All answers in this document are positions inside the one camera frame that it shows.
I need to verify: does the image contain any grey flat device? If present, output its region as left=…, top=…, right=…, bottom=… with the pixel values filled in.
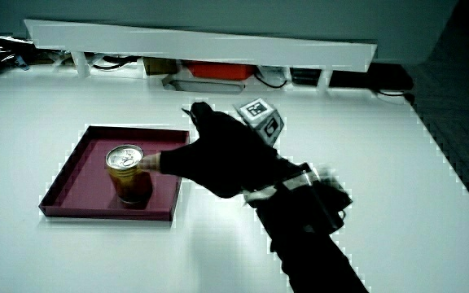
left=161, top=75, right=247, bottom=94

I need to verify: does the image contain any gold red bull can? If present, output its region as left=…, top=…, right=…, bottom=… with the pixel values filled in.
left=104, top=143, right=154, bottom=204

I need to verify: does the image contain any large black box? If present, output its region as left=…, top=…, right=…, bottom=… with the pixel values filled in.
left=328, top=63, right=415, bottom=92

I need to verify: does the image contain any brown cardboard box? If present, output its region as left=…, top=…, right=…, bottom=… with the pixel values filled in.
left=142, top=57, right=178, bottom=77

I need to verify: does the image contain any orange box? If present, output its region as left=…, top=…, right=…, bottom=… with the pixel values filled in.
left=186, top=61, right=256, bottom=81

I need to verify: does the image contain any white shelf board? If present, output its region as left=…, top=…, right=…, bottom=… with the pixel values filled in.
left=23, top=18, right=379, bottom=91

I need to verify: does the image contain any small black box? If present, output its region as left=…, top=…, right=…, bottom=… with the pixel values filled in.
left=290, top=68, right=322, bottom=86

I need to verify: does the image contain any maroon square plate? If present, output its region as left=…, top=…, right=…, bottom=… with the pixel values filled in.
left=37, top=125, right=191, bottom=223

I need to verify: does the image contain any white adapter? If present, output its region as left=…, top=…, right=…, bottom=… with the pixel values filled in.
left=258, top=65, right=291, bottom=85

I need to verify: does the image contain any person's right hand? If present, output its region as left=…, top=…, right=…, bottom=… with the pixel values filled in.
left=138, top=97, right=318, bottom=199

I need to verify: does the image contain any black cable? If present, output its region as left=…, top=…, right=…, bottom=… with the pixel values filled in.
left=253, top=72, right=289, bottom=90

